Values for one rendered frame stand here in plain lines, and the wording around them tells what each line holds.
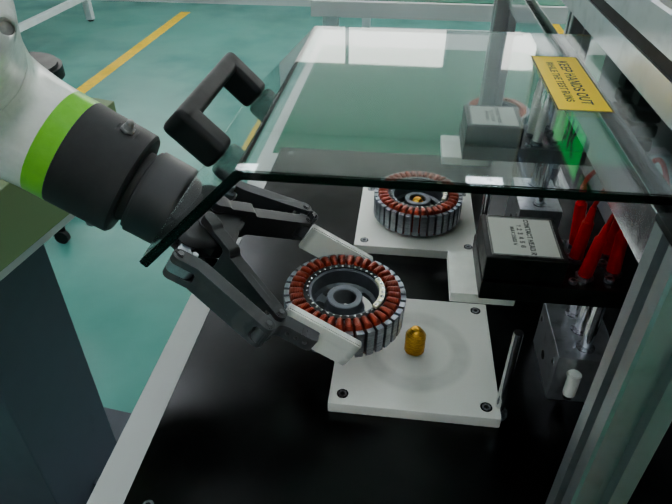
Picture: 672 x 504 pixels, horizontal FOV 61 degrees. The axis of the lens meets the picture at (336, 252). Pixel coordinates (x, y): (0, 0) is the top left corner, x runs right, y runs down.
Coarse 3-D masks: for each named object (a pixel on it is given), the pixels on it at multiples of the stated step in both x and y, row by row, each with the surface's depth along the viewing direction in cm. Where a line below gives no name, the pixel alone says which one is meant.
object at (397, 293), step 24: (312, 264) 55; (336, 264) 55; (360, 264) 56; (288, 288) 53; (312, 288) 53; (336, 288) 54; (360, 288) 56; (384, 288) 52; (312, 312) 50; (336, 312) 52; (360, 312) 53; (384, 312) 50; (360, 336) 48; (384, 336) 50
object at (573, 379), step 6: (570, 372) 49; (576, 372) 49; (570, 378) 49; (576, 378) 49; (564, 384) 50; (570, 384) 49; (576, 384) 49; (564, 390) 50; (570, 390) 50; (576, 390) 50; (564, 396) 50; (570, 396) 50
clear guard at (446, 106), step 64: (320, 64) 37; (384, 64) 37; (448, 64) 37; (512, 64) 37; (256, 128) 30; (320, 128) 29; (384, 128) 29; (448, 128) 29; (512, 128) 29; (576, 128) 29; (640, 128) 29; (192, 192) 32; (512, 192) 24; (576, 192) 24; (640, 192) 24
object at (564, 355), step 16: (544, 304) 55; (560, 304) 55; (544, 320) 54; (560, 320) 53; (544, 336) 54; (560, 336) 51; (576, 336) 51; (608, 336) 51; (544, 352) 54; (560, 352) 50; (576, 352) 50; (592, 352) 49; (544, 368) 53; (560, 368) 50; (576, 368) 50; (592, 368) 49; (544, 384) 53; (560, 384) 51; (576, 400) 52
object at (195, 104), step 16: (224, 64) 38; (240, 64) 40; (208, 80) 35; (224, 80) 37; (240, 80) 39; (256, 80) 40; (192, 96) 33; (208, 96) 34; (240, 96) 40; (256, 96) 40; (176, 112) 31; (192, 112) 32; (176, 128) 32; (192, 128) 32; (208, 128) 32; (192, 144) 32; (208, 144) 32; (224, 144) 33; (208, 160) 33
